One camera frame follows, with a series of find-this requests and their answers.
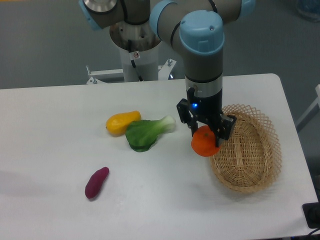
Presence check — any orange fruit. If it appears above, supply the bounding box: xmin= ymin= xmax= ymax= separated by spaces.
xmin=191 ymin=125 xmax=220 ymax=157

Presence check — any yellow mango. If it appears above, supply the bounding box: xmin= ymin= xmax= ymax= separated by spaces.
xmin=105 ymin=110 xmax=141 ymax=137

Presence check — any purple sweet potato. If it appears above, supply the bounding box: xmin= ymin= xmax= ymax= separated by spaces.
xmin=84 ymin=166 xmax=110 ymax=200

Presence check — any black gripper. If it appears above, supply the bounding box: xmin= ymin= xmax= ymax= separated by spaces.
xmin=176 ymin=87 xmax=237 ymax=148

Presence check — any white frame at right edge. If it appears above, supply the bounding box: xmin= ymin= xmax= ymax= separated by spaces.
xmin=295 ymin=84 xmax=320 ymax=133

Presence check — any black device at table edge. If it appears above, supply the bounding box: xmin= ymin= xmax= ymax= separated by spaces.
xmin=302 ymin=202 xmax=320 ymax=229

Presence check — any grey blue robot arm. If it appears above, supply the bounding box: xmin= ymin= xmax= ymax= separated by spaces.
xmin=79 ymin=0 xmax=256 ymax=147

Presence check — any green bok choy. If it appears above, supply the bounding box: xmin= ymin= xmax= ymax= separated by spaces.
xmin=125 ymin=115 xmax=176 ymax=152

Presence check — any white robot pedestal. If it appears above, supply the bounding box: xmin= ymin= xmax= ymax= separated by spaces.
xmin=86 ymin=21 xmax=177 ymax=85

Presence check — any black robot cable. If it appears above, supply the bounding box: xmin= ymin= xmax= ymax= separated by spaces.
xmin=127 ymin=39 xmax=144 ymax=82

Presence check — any woven wicker basket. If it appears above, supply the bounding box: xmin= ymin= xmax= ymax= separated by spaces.
xmin=210 ymin=104 xmax=282 ymax=194

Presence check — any blue object top right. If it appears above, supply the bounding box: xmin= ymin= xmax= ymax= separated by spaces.
xmin=295 ymin=0 xmax=320 ymax=23

